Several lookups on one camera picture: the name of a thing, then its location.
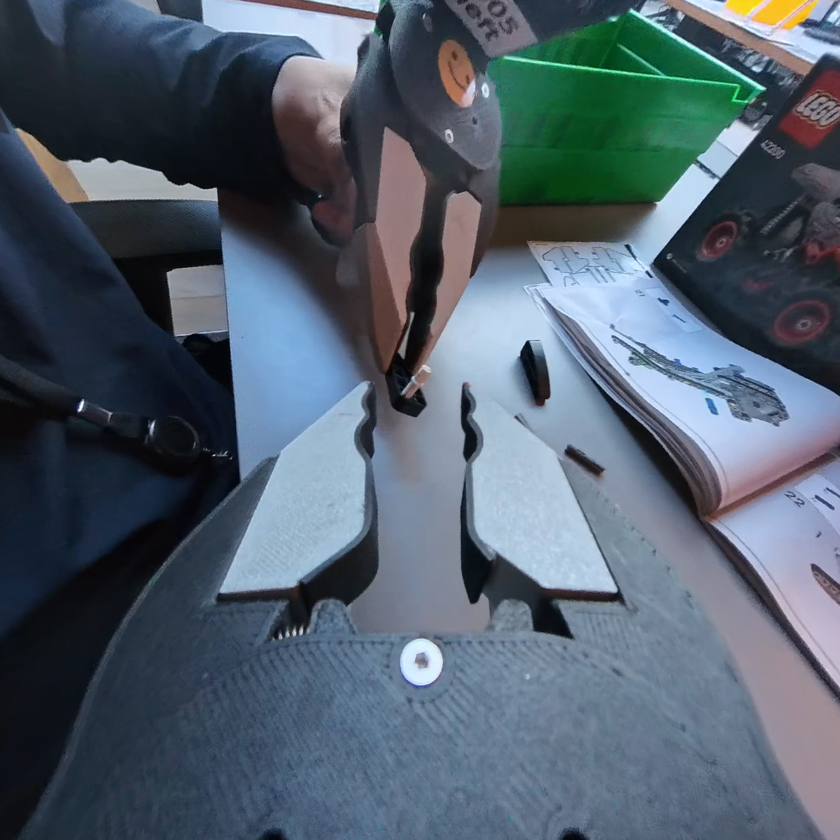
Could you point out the green plastic bin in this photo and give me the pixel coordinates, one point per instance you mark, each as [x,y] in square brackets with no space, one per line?
[590,131]

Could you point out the person's left forearm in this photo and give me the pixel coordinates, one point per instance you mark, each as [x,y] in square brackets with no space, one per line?
[131,79]

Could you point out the grey office chair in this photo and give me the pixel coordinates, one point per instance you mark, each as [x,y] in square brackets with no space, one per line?
[144,226]

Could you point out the person's left hand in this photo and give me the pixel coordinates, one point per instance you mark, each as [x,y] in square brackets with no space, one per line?
[312,131]

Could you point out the person's dark blue torso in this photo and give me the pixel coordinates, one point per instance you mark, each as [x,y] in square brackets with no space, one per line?
[65,315]

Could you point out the yellow trays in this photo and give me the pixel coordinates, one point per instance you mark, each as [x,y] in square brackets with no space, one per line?
[768,10]

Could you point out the wooden background desk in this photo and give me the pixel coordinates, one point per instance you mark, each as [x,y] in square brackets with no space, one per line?
[754,46]

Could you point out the black lego set box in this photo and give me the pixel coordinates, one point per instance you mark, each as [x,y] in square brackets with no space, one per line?
[754,262]

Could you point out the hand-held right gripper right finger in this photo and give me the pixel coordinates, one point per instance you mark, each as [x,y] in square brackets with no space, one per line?
[531,518]

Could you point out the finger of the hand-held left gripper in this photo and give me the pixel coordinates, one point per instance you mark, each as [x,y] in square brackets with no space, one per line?
[390,249]
[456,256]

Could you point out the open lego instruction booklet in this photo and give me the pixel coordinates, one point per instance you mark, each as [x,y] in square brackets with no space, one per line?
[656,367]

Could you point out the white sticker sheet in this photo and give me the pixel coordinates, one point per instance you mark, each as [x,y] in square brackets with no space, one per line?
[590,262]

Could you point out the black curved lego piece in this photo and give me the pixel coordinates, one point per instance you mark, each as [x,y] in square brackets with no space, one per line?
[535,371]

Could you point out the dark lego axle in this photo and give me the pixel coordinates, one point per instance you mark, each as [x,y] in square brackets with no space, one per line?
[584,459]

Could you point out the black lego beam white pin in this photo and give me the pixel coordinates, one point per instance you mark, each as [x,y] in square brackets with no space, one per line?
[403,397]

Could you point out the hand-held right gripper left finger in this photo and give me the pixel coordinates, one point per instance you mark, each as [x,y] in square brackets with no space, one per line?
[308,505]

